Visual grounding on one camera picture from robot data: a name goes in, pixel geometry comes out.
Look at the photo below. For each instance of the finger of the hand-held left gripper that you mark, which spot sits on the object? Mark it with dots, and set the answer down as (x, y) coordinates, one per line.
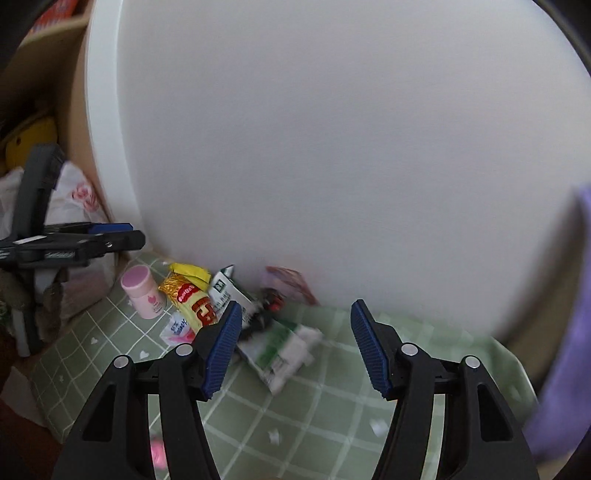
(124, 241)
(113, 228)

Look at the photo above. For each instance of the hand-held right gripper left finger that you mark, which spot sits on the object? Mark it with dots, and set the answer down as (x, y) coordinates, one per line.
(226, 350)

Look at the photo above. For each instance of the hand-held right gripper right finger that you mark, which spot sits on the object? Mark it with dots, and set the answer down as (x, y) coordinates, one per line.
(367, 350)

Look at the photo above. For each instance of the pink white small packet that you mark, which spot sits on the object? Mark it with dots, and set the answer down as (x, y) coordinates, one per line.
(178, 330)

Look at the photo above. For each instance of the white green snack bag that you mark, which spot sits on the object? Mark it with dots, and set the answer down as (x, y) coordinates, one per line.
(281, 360)

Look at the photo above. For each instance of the white printed wrapper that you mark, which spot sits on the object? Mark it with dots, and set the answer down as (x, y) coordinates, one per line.
(224, 290)

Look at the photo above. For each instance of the yellow red snack wrapper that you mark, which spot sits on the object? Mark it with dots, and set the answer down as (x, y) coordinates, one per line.
(187, 295)

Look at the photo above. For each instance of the black red wrapper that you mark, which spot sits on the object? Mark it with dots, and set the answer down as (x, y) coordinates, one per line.
(272, 300)

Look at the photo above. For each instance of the gold wrapper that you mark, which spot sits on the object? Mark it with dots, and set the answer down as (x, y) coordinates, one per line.
(189, 272)

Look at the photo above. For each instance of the translucent pink wrapper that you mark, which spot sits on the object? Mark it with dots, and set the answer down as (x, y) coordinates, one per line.
(291, 279)

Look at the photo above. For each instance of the white plastic bag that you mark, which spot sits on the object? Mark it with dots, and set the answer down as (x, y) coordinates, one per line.
(78, 194)

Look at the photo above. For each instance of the pink cup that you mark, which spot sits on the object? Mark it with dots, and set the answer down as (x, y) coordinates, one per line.
(143, 295)

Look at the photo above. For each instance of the yellow plush toy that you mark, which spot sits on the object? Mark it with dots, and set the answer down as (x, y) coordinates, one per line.
(32, 134)

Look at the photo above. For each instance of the green checkered tablecloth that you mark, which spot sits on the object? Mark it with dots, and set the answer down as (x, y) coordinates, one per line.
(323, 415)

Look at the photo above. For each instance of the wooden shelf unit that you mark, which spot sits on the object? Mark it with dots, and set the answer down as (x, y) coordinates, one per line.
(78, 115)

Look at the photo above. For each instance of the pink caterpillar toy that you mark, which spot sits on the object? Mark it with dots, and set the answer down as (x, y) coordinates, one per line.
(158, 454)

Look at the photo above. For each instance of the red plastic basket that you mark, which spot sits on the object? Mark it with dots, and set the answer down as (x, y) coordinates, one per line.
(55, 11)

